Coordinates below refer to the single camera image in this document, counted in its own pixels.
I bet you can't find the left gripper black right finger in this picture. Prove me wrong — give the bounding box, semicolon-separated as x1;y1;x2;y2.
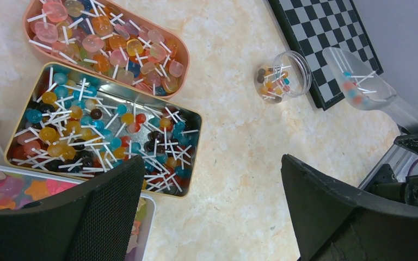
281;154;418;260

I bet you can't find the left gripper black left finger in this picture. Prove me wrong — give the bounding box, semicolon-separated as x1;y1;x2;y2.
0;156;145;260

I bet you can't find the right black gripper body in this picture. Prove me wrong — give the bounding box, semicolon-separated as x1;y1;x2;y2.
368;175;418;207

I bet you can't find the clear plastic scoop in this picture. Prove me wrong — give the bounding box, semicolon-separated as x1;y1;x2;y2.
322;47;418;134

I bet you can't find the gold lollipop tin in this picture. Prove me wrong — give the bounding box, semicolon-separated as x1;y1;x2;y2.
4;63;202;198

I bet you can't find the white star candy tin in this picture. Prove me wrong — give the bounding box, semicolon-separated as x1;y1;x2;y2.
0;166;156;260

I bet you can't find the clear glass jar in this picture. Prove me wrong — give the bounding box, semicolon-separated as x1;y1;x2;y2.
254;51;312;104

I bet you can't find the black white chessboard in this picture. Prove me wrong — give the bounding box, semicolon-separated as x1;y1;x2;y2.
269;0;384;110

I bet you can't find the pink candy tin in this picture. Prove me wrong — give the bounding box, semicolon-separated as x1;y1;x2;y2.
22;1;190;99

